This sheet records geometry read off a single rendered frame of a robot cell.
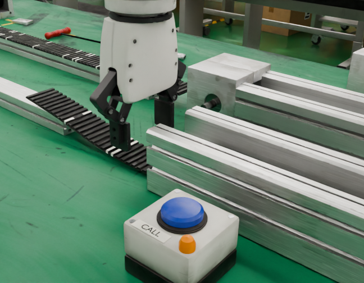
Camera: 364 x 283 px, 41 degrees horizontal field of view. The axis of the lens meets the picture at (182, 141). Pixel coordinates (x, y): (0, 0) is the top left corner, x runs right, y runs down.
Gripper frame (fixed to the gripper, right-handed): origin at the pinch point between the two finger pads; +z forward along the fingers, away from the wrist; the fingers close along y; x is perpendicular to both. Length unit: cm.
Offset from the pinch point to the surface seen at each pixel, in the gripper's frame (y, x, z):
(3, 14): -35, -87, 4
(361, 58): -38.7, 14.3, -3.6
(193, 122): -2.2, 6.7, -2.3
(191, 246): 16.3, 20.9, -1.5
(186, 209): 13.2, 17.8, -2.2
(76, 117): 0.5, -13.2, 2.1
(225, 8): -336, -213, 67
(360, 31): -282, -67, 52
